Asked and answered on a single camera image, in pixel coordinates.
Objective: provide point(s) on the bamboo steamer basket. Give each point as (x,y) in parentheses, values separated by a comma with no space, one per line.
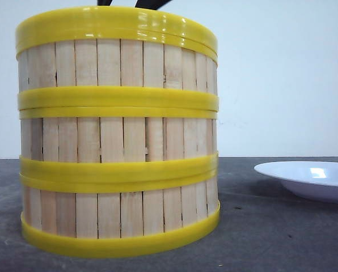
(118,225)
(106,154)
(115,78)

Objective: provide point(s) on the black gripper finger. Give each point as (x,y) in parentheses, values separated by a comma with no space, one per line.
(151,4)
(104,2)

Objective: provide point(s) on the woven bamboo steamer lid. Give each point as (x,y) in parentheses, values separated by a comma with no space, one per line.
(113,22)

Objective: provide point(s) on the white plate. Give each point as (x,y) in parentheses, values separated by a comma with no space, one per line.
(317,180)

